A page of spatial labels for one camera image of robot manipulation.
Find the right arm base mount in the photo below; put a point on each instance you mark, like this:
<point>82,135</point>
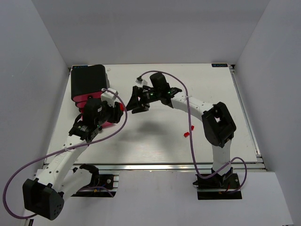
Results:
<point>211,189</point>

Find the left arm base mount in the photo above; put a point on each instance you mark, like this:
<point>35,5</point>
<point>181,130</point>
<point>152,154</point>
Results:
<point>101,185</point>

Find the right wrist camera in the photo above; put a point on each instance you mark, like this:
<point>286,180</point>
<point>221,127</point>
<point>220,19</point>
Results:
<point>141,81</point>

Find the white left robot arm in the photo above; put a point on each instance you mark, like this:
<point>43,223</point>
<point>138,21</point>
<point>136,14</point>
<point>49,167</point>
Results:
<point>47,193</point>

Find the black drawer cabinet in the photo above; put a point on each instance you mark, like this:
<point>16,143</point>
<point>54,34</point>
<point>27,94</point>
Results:
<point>87,79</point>

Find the pink top drawer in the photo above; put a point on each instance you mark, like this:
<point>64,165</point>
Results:
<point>85,97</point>

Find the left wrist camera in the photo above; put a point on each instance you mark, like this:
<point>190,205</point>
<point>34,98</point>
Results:
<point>109,95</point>

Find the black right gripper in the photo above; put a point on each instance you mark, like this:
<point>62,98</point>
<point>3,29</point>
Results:
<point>139,100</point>

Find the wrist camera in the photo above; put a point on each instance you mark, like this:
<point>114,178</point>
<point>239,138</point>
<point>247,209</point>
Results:
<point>141,81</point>
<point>109,95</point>

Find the pink drawer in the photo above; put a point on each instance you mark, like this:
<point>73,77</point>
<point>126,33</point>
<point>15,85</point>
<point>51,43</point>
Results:
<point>85,97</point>
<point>105,125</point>
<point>80,104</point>

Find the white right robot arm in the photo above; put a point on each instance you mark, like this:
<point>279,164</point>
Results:
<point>217,121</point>

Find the pink bottom drawer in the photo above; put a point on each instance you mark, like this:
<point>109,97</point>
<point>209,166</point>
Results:
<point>105,125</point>

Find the aluminium table rail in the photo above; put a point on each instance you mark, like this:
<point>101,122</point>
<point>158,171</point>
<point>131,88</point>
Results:
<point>236,166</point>

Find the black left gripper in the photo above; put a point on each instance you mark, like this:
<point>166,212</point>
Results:
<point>117,113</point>

